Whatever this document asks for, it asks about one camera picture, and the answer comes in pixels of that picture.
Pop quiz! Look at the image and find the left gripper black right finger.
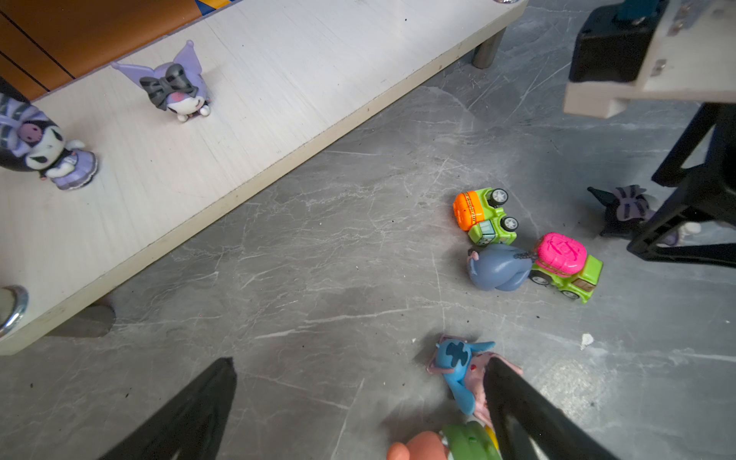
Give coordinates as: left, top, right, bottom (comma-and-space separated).
483, 356, 615, 459

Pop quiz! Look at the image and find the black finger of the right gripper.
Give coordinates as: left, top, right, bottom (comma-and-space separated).
627, 103, 735, 268

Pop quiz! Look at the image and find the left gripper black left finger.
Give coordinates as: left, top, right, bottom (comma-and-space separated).
102, 358, 237, 459

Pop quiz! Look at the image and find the grey purple kuromi toy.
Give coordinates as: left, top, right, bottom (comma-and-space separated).
587, 184, 703, 247

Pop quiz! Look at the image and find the pink green block toy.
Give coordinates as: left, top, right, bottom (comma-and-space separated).
528, 232, 604, 304

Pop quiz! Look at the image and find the green orange toy car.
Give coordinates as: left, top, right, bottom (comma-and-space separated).
452, 188, 519, 247

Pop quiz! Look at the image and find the black white kuromi toy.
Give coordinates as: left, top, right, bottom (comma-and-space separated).
1, 80, 99, 191

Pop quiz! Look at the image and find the purple bat toy figure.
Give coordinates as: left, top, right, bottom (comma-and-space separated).
111, 40, 212, 123

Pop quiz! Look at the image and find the white two-tier metal shelf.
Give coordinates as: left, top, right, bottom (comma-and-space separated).
1, 1, 526, 356

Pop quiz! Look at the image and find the pink pig green toy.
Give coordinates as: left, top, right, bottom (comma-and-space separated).
386, 421, 502, 460

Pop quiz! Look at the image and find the ice cream cone toy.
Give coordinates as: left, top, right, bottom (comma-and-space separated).
427, 335, 523, 427

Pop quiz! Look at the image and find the blue grey eeyore toy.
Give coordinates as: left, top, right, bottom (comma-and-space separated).
466, 245, 534, 291

